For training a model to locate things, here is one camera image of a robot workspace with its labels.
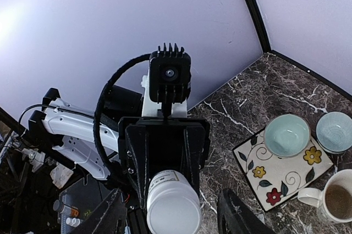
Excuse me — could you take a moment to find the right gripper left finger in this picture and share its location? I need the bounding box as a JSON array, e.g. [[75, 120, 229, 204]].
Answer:
[[70, 190, 123, 233]]

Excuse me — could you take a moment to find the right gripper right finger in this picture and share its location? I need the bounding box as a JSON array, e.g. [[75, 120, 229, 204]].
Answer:
[[217, 188, 274, 234]]

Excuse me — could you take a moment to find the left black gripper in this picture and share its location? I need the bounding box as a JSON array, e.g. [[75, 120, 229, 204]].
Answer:
[[119, 117, 210, 209]]

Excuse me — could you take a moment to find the small white pill bottle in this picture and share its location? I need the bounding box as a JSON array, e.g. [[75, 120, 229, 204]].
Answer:
[[146, 170, 202, 234]]

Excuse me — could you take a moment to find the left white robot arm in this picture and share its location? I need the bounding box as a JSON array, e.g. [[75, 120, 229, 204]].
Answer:
[[24, 86, 210, 209]]

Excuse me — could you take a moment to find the spare white bottle outside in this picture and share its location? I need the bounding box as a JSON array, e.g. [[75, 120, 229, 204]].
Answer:
[[65, 218, 83, 228]]

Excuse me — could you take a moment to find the spare orange bottle outside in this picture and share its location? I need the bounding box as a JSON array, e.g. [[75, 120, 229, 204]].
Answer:
[[53, 200, 79, 218]]

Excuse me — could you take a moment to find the floral rectangular ceramic plate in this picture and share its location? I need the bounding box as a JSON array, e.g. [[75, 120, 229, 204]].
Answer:
[[233, 130, 333, 212]]

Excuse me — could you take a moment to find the light green ceramic bowl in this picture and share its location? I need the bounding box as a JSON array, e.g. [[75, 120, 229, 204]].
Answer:
[[263, 114, 311, 158]]

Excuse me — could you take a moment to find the cream ceramic mug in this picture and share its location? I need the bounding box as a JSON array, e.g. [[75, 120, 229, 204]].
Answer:
[[298, 169, 351, 224]]

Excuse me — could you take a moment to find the blue striped ceramic bowl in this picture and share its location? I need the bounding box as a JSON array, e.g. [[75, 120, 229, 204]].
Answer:
[[316, 112, 351, 154]]

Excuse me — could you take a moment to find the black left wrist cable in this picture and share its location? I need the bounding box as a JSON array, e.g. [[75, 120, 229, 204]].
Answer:
[[93, 54, 151, 182]]

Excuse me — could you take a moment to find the left black frame post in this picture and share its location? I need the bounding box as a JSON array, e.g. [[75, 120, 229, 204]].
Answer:
[[245, 0, 272, 53]]

